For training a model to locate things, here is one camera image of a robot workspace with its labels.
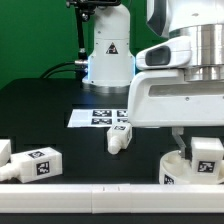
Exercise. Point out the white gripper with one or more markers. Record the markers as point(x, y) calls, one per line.
point(162, 98)

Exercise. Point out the paper sheet with tags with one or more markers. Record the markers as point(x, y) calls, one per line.
point(96, 117)

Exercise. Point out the white U-shaped obstacle fence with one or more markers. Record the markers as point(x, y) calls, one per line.
point(34, 197)

